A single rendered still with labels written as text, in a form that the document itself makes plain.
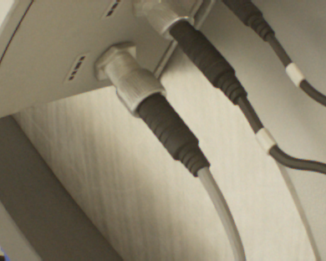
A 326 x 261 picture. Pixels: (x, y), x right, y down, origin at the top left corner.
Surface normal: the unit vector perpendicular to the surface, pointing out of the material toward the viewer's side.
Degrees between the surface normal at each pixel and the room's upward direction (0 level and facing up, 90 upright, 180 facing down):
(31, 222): 42
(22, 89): 132
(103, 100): 90
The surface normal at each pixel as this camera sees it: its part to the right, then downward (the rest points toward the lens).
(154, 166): -0.74, 0.17
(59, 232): 0.40, -0.67
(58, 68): 0.55, 0.70
